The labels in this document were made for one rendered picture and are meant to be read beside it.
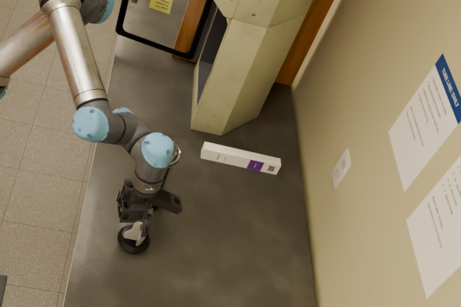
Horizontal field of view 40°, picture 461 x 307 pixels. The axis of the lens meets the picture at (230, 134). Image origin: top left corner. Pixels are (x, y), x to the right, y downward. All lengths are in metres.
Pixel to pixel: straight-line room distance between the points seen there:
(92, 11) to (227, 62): 0.49
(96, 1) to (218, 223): 0.75
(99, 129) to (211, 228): 0.63
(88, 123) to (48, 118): 1.99
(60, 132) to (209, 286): 1.74
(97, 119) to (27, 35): 0.44
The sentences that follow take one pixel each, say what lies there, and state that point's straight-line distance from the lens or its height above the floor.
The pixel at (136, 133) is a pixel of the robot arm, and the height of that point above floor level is 1.34.
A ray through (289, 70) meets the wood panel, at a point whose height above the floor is 1.01.
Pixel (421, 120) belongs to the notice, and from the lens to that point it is 1.58.
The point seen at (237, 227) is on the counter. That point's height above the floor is 0.94.
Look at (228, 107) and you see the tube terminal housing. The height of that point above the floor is 1.07.
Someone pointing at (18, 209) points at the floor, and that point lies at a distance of 3.00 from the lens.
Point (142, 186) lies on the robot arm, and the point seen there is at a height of 1.24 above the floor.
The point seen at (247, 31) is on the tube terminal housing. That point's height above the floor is 1.38.
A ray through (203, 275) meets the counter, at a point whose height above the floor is 0.94.
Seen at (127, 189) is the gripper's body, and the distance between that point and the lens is 1.57.
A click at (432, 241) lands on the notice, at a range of 1.44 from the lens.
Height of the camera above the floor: 2.40
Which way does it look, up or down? 42 degrees down
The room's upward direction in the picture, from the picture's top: 24 degrees clockwise
